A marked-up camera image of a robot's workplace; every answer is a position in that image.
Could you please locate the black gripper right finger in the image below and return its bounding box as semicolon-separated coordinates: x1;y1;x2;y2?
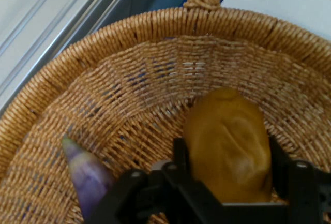
268;135;331;224

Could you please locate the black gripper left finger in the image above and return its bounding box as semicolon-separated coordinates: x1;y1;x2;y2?
87;137;223;224

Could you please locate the yellow-brown toy potato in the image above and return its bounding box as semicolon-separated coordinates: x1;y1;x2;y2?
185;87;274;204

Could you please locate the purple eggplant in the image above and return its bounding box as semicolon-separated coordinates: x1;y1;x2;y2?
61;136;115;222

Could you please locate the woven wicker basket with handle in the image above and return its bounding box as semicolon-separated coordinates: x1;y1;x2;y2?
0;0;331;224

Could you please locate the aluminium frame rail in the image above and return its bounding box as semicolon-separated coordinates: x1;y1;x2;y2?
0;0;142;117

